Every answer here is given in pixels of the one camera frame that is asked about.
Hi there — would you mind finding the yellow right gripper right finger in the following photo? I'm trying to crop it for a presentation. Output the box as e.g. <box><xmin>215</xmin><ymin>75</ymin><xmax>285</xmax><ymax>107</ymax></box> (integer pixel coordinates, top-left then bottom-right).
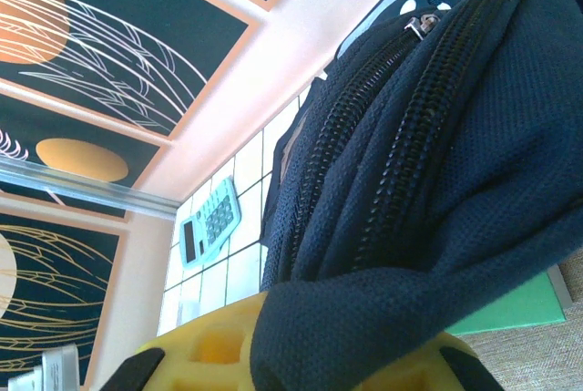
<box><xmin>358</xmin><ymin>331</ymin><xmax>502</xmax><ymax>391</ymax></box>

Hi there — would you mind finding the aluminium corner post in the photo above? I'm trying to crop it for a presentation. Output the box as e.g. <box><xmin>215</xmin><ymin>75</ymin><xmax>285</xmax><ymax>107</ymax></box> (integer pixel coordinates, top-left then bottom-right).
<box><xmin>0</xmin><ymin>156</ymin><xmax>180</xmax><ymax>223</ymax></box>

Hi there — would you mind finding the teal calculator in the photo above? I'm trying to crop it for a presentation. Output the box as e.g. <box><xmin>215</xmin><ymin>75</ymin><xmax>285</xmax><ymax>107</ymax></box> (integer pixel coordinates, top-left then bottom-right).
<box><xmin>179</xmin><ymin>175</ymin><xmax>241</xmax><ymax>270</ymax></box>

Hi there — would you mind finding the green house notepad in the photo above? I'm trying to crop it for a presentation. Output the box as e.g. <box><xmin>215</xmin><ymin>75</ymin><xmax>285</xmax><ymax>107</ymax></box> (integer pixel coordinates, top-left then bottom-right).
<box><xmin>445</xmin><ymin>267</ymin><xmax>571</xmax><ymax>338</ymax></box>

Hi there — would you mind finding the beige fabric pencil case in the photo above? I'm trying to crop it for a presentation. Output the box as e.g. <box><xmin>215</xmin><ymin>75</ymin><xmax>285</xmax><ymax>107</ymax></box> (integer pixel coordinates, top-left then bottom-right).
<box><xmin>455</xmin><ymin>248</ymin><xmax>583</xmax><ymax>391</ymax></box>

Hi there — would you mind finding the navy blue backpack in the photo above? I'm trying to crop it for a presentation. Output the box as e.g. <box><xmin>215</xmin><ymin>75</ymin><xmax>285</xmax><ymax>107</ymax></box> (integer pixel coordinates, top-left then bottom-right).
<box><xmin>249</xmin><ymin>0</ymin><xmax>583</xmax><ymax>391</ymax></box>

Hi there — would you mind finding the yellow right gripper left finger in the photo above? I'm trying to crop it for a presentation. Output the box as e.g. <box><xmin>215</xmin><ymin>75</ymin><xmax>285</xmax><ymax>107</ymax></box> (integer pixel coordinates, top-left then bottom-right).
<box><xmin>97</xmin><ymin>292</ymin><xmax>273</xmax><ymax>391</ymax></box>

